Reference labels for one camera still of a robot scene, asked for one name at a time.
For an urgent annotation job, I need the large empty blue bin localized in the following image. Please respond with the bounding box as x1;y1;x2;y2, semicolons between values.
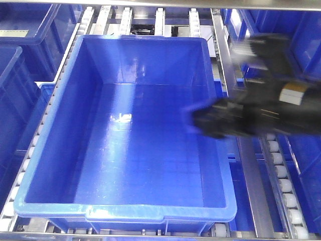
13;35;237;233

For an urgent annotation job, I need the blue bin upper left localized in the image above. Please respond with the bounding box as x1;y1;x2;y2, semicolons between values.
1;3;82;82

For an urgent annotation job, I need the blue bin upper right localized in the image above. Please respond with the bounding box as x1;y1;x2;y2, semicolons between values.
221;9;320;83

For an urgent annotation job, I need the roller conveyor rail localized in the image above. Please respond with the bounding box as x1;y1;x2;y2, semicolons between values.
259;133;309;239

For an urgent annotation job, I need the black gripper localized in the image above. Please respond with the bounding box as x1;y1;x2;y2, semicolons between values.
190;34;321;139

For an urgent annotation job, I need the small blue parts box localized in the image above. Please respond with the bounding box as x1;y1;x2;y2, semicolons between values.
181;99;215;135

